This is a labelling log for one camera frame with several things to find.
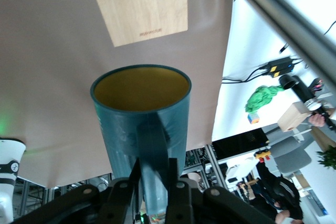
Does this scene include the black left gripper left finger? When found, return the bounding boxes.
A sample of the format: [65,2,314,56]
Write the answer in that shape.
[10,157,144,224]

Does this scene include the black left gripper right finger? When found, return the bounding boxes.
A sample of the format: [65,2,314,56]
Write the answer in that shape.
[165,157,276,224]

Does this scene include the dark teal cup yellow inside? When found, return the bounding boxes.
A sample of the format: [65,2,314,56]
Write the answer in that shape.
[90,63,192,216]

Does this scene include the black cabinet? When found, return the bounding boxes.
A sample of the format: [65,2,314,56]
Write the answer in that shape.
[211,126,270,162]

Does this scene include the person in black jacket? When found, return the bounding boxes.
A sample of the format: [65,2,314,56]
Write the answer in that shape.
[249,161,305,224]

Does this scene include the grey office chair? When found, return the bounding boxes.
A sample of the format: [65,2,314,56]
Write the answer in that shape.
[270,136,312,175]

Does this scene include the small colourful cube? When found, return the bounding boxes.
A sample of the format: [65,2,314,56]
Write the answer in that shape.
[247,112,261,125]

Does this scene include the green cloth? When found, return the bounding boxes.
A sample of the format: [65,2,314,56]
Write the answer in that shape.
[245,84,286,114]

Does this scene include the light wooden box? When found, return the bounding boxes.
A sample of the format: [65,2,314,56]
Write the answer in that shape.
[277,102,313,133]

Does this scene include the green potted plant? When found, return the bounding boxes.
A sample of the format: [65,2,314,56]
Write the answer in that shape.
[316,146,336,168]

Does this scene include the black tube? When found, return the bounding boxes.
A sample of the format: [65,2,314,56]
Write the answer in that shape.
[279,74,317,104]

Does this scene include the brown table mat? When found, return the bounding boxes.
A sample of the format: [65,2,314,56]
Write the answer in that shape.
[0,0,237,189]

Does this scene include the black power adapter yellow labels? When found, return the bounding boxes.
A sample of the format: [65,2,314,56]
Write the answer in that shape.
[267,56,294,78]

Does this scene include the wooden cutting board metal handle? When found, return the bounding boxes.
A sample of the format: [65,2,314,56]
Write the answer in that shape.
[86,0,189,48]

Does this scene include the aluminium camera mast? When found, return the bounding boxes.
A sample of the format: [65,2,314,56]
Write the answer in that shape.
[225,0,336,78]

